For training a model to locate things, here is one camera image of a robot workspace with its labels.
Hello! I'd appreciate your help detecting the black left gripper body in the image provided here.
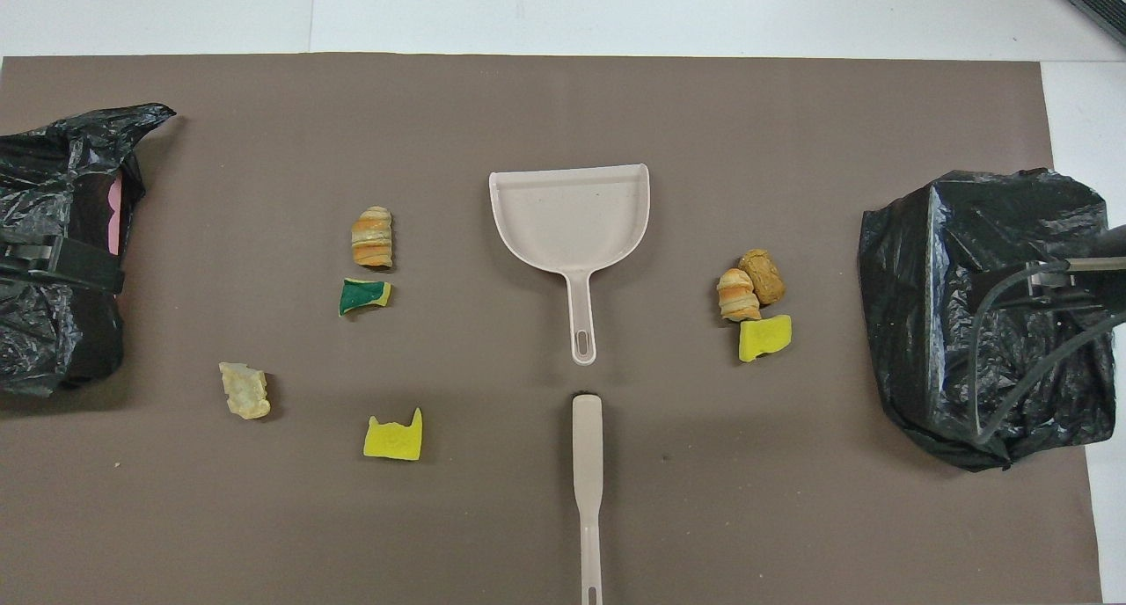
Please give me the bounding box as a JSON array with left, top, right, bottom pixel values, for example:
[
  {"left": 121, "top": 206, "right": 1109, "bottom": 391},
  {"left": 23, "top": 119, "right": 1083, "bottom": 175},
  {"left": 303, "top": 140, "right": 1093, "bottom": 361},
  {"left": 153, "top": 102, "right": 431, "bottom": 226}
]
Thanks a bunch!
[{"left": 0, "top": 238, "right": 55, "bottom": 281}]

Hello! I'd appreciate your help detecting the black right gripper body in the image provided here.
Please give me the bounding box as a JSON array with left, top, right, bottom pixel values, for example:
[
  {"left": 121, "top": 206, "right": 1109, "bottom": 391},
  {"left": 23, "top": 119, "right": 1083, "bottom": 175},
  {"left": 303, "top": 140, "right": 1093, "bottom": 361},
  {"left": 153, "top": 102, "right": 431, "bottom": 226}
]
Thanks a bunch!
[{"left": 1091, "top": 225, "right": 1126, "bottom": 276}]

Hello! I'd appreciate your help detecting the striped bread loaf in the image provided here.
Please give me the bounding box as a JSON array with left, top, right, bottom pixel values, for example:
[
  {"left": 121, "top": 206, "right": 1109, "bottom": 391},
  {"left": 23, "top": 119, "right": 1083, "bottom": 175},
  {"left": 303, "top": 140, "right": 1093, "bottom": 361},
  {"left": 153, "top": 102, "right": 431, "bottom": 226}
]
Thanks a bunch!
[{"left": 218, "top": 361, "right": 272, "bottom": 420}]

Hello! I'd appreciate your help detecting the large striped croissant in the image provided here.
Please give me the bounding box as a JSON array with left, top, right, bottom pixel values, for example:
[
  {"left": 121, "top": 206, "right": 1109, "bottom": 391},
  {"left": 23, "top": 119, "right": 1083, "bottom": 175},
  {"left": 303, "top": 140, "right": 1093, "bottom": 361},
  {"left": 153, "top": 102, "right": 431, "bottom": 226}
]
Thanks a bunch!
[{"left": 350, "top": 206, "right": 394, "bottom": 269}]

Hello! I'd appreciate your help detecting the brown bread roll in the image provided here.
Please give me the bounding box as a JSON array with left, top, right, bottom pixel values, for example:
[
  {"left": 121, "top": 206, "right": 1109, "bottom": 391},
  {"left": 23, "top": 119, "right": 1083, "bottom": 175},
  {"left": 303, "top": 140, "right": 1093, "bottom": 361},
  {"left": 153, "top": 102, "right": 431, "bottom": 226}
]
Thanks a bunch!
[{"left": 738, "top": 249, "right": 786, "bottom": 306}]

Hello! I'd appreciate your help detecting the plain yellow sponge piece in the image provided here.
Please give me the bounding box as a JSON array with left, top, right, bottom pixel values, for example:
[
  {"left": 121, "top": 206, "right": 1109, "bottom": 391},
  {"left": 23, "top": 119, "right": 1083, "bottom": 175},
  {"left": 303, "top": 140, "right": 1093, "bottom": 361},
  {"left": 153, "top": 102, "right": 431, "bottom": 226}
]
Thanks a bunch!
[{"left": 738, "top": 314, "right": 793, "bottom": 363}]

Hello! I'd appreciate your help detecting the notched yellow green sponge piece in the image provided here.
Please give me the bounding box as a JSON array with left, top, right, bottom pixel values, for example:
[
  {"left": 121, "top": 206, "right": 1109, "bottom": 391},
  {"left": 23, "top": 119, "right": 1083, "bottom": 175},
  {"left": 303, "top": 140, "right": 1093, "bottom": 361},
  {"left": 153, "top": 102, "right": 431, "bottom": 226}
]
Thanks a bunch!
[{"left": 363, "top": 407, "right": 424, "bottom": 462}]

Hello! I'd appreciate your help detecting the small striped croissant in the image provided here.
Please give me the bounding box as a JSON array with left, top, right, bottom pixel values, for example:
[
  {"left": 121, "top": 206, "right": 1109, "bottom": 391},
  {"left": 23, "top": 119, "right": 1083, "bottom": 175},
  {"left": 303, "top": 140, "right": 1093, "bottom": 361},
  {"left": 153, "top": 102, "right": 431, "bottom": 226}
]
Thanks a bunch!
[{"left": 716, "top": 268, "right": 763, "bottom": 323}]

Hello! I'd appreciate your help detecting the beige plastic dustpan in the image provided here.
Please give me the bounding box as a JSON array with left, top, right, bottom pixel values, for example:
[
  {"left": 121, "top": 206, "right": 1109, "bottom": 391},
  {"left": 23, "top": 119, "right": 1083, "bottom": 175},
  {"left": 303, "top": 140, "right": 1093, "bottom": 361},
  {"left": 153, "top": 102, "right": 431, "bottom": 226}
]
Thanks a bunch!
[{"left": 489, "top": 164, "right": 652, "bottom": 367}]

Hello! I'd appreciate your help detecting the beige hand brush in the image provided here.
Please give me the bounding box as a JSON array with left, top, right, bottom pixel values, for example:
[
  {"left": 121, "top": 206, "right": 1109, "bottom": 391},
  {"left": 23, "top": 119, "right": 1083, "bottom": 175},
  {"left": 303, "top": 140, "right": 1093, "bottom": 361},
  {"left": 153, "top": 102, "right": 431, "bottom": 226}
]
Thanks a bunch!
[{"left": 572, "top": 394, "right": 605, "bottom": 605}]

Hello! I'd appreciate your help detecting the pink bin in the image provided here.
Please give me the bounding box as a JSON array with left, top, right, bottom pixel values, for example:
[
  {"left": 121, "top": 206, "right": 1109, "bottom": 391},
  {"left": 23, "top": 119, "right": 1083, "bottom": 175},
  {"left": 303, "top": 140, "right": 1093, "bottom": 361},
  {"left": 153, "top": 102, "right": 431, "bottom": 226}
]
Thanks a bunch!
[{"left": 106, "top": 172, "right": 124, "bottom": 298}]

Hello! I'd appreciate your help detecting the black plastic trash bag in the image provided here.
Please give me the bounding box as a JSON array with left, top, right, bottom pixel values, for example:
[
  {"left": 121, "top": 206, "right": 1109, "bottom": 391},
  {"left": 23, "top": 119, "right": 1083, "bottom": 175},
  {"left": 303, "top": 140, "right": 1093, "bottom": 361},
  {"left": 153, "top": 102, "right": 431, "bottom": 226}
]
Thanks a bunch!
[
  {"left": 859, "top": 168, "right": 1118, "bottom": 474},
  {"left": 0, "top": 103, "right": 177, "bottom": 399}
]

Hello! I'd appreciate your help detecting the brown paper table mat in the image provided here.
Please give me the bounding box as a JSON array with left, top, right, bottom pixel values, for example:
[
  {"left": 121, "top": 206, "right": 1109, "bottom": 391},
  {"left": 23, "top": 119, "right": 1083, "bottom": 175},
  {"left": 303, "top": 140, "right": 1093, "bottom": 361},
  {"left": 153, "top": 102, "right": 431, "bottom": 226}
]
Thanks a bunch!
[{"left": 0, "top": 54, "right": 1105, "bottom": 605}]

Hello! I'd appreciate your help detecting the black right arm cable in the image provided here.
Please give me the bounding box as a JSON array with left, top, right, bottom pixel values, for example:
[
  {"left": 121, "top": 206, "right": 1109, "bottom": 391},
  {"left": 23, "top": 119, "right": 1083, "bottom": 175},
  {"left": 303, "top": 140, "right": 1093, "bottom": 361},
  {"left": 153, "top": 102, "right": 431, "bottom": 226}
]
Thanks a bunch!
[{"left": 968, "top": 258, "right": 1126, "bottom": 448}]

